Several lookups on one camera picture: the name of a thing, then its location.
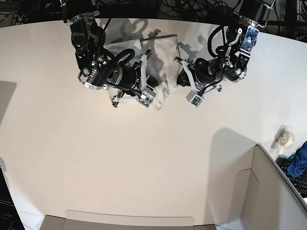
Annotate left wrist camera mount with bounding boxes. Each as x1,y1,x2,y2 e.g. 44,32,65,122
175,57,224,107

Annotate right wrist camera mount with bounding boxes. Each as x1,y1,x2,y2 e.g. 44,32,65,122
111,49,156,108

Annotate clear tape roll dispenser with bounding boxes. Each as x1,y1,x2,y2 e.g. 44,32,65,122
271,125,295,154

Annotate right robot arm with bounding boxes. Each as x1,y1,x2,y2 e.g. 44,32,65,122
61,0,158,98

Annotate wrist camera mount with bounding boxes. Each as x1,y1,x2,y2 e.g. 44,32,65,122
111,49,156,108
175,57,224,107

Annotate grey cardboard box bottom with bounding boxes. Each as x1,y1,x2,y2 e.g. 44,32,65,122
40,210,217,230

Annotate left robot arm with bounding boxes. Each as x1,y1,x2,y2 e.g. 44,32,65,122
187,0,275,91

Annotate blue cloth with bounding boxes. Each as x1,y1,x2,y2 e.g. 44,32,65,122
287,142,307,178

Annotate black keyboard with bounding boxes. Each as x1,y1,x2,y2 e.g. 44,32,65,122
276,157,307,198

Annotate white printed t-shirt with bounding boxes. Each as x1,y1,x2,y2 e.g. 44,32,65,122
104,34,180,110

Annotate grey cardboard box right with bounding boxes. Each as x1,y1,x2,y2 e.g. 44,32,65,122
211,143,307,230

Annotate grey cardboard box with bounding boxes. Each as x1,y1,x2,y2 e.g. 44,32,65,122
40,210,217,230
211,143,307,230

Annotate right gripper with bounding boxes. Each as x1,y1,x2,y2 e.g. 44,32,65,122
146,72,160,88

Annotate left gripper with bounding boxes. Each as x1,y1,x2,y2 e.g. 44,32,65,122
177,69,190,87

